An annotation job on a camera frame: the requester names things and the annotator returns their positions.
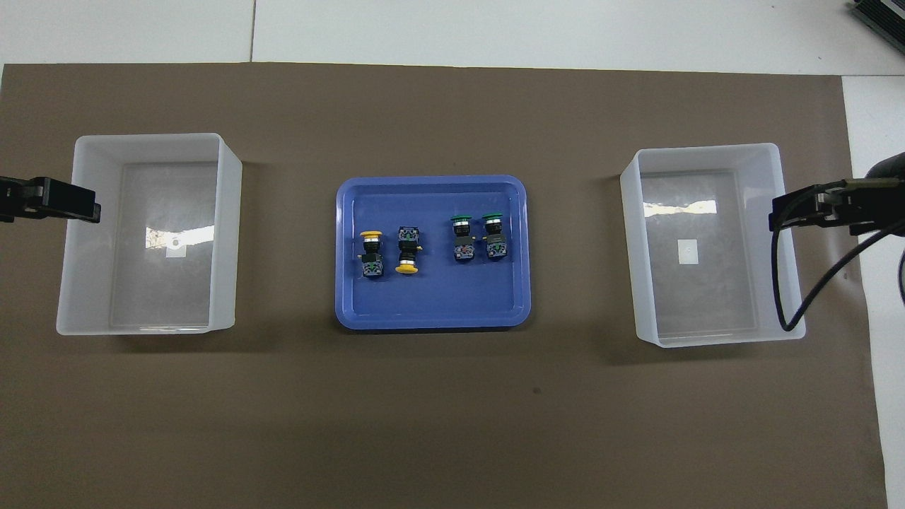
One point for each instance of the black ribbed device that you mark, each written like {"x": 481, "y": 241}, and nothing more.
{"x": 884, "y": 18}

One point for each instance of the green push button switch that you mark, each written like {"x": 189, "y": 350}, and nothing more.
{"x": 495, "y": 246}
{"x": 463, "y": 247}

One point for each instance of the translucent white plastic box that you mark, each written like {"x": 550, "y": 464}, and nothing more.
{"x": 92, "y": 283}
{"x": 707, "y": 311}

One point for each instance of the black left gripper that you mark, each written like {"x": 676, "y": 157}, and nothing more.
{"x": 14, "y": 198}

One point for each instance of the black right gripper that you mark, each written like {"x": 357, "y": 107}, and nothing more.
{"x": 884, "y": 205}

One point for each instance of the brown table mat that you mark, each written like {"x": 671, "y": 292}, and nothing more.
{"x": 438, "y": 424}

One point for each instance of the small white paper label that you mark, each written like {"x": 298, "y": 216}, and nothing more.
{"x": 175, "y": 249}
{"x": 687, "y": 252}

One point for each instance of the blue plastic tray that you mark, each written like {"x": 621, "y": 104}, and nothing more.
{"x": 431, "y": 304}

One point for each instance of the yellow push button switch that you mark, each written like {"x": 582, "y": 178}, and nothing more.
{"x": 406, "y": 247}
{"x": 372, "y": 265}

